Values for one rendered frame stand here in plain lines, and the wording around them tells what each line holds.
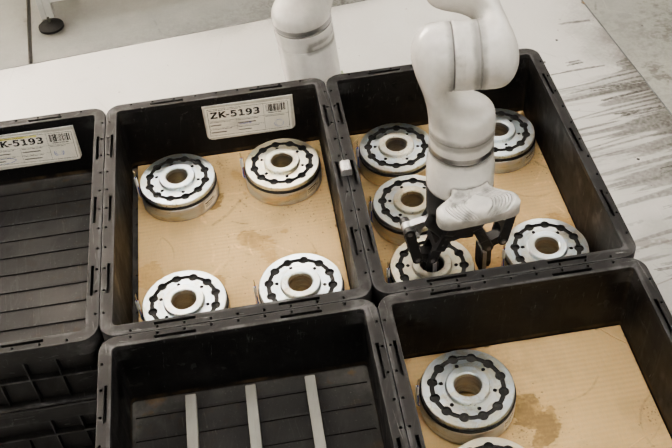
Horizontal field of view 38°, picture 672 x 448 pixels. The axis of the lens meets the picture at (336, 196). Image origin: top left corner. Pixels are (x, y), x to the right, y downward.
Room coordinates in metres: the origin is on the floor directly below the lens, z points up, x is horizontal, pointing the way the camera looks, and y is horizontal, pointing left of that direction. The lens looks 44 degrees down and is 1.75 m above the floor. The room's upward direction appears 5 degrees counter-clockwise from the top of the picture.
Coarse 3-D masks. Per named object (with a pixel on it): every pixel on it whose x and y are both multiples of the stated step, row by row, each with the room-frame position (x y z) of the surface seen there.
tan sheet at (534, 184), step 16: (352, 144) 1.05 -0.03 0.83; (544, 160) 0.98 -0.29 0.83; (496, 176) 0.96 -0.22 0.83; (512, 176) 0.96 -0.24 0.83; (528, 176) 0.95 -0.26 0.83; (544, 176) 0.95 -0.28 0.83; (368, 192) 0.95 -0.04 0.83; (528, 192) 0.92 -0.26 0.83; (544, 192) 0.92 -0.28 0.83; (368, 208) 0.92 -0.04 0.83; (528, 208) 0.89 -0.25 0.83; (544, 208) 0.89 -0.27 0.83; (560, 208) 0.89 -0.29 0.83; (384, 240) 0.86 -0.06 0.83; (464, 240) 0.85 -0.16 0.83; (384, 256) 0.83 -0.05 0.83; (496, 256) 0.81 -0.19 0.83; (384, 272) 0.80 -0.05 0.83
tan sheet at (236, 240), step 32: (224, 160) 1.04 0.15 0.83; (320, 160) 1.02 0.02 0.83; (224, 192) 0.97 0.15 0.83; (320, 192) 0.96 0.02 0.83; (160, 224) 0.92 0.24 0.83; (192, 224) 0.92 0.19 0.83; (224, 224) 0.91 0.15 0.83; (256, 224) 0.91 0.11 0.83; (288, 224) 0.90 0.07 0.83; (320, 224) 0.90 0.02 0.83; (160, 256) 0.86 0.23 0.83; (192, 256) 0.86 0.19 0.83; (224, 256) 0.85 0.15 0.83; (256, 256) 0.85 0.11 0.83
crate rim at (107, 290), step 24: (192, 96) 1.06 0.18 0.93; (216, 96) 1.06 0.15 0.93; (240, 96) 1.06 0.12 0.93; (336, 144) 0.94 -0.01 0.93; (336, 168) 0.91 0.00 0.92; (360, 240) 0.77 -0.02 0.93; (360, 264) 0.73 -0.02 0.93; (360, 288) 0.70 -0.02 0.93; (216, 312) 0.68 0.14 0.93; (240, 312) 0.68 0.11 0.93; (264, 312) 0.67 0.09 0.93
